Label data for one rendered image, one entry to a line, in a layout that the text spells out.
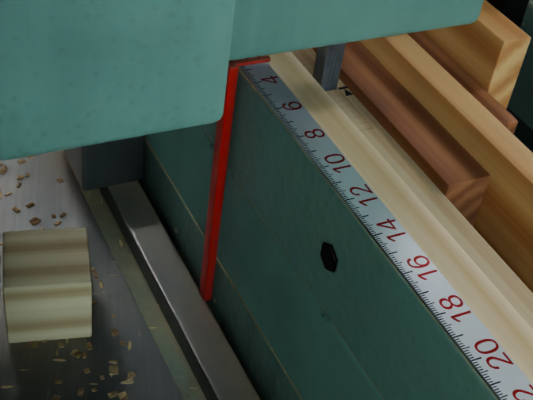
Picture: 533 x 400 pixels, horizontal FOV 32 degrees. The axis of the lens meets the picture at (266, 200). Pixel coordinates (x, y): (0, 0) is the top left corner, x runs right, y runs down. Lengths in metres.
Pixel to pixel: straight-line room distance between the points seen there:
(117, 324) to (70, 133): 0.21
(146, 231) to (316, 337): 0.17
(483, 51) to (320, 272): 0.13
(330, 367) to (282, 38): 0.13
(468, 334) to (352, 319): 0.06
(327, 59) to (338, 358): 0.13
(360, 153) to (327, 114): 0.03
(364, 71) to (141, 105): 0.16
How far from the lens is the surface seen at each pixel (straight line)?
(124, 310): 0.50
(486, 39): 0.43
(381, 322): 0.33
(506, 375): 0.30
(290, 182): 0.37
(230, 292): 0.47
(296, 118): 0.37
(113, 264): 0.52
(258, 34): 0.35
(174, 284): 0.49
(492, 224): 0.40
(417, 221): 0.35
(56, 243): 0.48
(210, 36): 0.30
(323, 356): 0.39
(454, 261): 0.34
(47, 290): 0.46
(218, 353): 0.46
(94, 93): 0.29
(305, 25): 0.36
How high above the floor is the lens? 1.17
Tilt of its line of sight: 40 degrees down
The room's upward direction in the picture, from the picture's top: 9 degrees clockwise
